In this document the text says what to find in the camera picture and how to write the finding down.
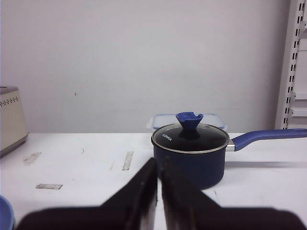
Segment dark blue saucepan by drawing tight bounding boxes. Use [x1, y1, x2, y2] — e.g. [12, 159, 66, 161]
[152, 128, 307, 189]

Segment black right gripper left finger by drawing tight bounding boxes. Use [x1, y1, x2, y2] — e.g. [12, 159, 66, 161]
[17, 158, 157, 230]

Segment cream two-slot toaster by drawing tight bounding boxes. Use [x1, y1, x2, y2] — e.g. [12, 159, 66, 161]
[0, 86, 28, 157]

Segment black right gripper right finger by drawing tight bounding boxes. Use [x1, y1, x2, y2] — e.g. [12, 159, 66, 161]
[161, 157, 306, 230]

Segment clear plastic food container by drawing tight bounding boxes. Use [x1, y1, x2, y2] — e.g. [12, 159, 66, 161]
[146, 113, 227, 131]

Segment white slotted shelf upright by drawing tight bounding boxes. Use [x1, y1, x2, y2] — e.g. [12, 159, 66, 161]
[275, 0, 307, 129]

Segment glass pot lid blue knob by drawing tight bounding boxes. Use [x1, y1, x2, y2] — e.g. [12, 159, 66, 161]
[151, 111, 230, 153]

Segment blue plastic bowl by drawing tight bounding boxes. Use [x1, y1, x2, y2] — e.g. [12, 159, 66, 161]
[0, 195, 15, 230]

